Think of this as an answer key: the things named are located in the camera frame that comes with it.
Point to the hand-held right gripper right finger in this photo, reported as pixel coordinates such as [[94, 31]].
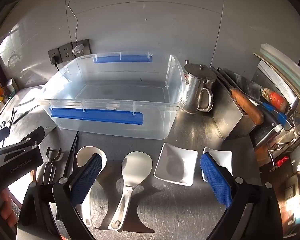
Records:
[[216, 180]]

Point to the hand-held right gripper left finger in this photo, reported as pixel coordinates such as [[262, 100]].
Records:
[[86, 180]]

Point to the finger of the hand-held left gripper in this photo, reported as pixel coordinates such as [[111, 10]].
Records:
[[27, 136], [0, 135]]

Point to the white square dish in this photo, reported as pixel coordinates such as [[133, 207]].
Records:
[[175, 165], [225, 158]]

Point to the metal peeler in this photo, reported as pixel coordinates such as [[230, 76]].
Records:
[[50, 170]]

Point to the white rice paddle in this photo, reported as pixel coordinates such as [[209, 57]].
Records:
[[136, 165]]

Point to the clear plastic container blue latches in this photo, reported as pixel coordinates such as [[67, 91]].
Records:
[[110, 90]]

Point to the person's left hand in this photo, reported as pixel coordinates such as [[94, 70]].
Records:
[[7, 211]]

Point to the small metal box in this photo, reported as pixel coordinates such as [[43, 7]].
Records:
[[12, 85]]

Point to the stainless steel knife holder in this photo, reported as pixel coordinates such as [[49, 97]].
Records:
[[230, 116]]

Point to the stainless steel kettle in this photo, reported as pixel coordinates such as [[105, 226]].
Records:
[[195, 87]]

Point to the red label sauce bottle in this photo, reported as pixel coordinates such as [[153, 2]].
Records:
[[275, 97]]

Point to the grey wall socket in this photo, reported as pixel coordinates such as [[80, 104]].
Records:
[[54, 53], [86, 46], [65, 52]]

